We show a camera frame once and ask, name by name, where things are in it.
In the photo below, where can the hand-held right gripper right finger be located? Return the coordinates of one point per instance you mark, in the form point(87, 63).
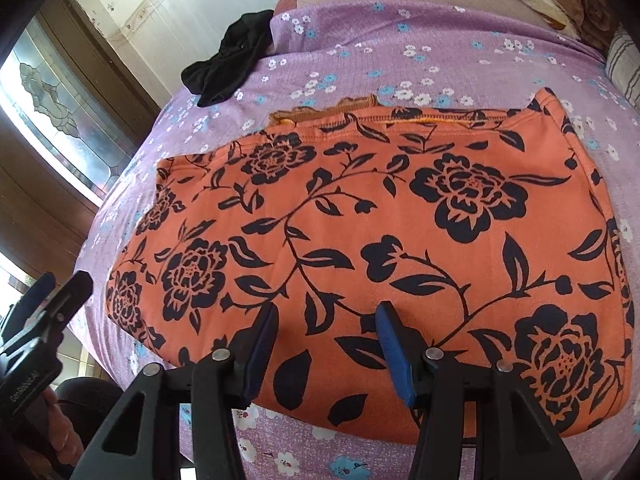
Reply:
point(395, 357)

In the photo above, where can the wooden door with stained glass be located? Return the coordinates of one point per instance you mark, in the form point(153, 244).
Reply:
point(60, 125)

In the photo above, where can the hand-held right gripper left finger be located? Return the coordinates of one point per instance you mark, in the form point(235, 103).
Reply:
point(262, 347)

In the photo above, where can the striped pillow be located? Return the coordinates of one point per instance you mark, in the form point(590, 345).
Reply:
point(625, 65)

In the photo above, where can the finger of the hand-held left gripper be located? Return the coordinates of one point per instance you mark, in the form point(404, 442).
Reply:
point(40, 290)
point(70, 295)

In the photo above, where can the person's left hand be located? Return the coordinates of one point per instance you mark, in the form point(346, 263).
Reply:
point(57, 435)

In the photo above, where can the orange black floral garment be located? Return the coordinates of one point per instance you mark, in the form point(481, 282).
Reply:
point(380, 240)

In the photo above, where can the purple floral bedsheet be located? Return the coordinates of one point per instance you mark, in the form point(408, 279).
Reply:
point(400, 45)

